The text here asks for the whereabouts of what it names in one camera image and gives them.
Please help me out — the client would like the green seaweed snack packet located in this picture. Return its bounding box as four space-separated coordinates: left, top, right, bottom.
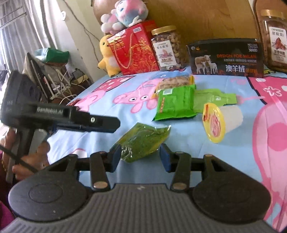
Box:
116 123 171 163

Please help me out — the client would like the person's left hand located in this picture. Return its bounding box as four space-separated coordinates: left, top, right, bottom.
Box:
1 128 50 180

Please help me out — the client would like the cluttered side stand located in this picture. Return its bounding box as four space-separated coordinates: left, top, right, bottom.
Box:
23 49 92 104

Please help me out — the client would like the jelly cup yellow lid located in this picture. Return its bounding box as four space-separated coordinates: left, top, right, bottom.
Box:
202 103 243 143

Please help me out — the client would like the green snack bag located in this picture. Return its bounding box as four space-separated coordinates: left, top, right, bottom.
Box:
154 84 197 121

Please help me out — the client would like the light green snack pouch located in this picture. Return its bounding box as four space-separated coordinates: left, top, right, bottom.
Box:
193 89 237 113

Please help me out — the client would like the cartoon pig bed sheet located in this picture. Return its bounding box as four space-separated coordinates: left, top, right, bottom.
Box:
48 67 286 231

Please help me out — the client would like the peanut snack packet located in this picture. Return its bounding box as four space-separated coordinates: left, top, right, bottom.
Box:
152 75 195 99

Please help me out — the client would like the grey curtain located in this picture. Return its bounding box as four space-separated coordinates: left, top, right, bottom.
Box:
1 1 63 71

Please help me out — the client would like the yellow duck plush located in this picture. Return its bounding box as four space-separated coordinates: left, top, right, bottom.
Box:
98 34 121 77

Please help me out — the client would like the red gift bag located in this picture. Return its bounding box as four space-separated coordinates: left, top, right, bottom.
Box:
107 20 159 75

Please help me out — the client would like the black wool product box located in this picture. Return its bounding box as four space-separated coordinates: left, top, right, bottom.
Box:
187 38 264 78

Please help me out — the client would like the cashew jar gold lid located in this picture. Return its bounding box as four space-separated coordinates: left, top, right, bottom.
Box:
151 25 186 71

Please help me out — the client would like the pink blue plush toy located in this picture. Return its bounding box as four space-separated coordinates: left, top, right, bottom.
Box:
100 0 148 35

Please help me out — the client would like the wooden headboard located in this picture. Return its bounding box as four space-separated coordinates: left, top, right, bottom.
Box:
91 1 259 55

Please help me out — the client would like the pecan jar gold lid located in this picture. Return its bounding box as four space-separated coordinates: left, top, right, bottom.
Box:
260 9 286 73

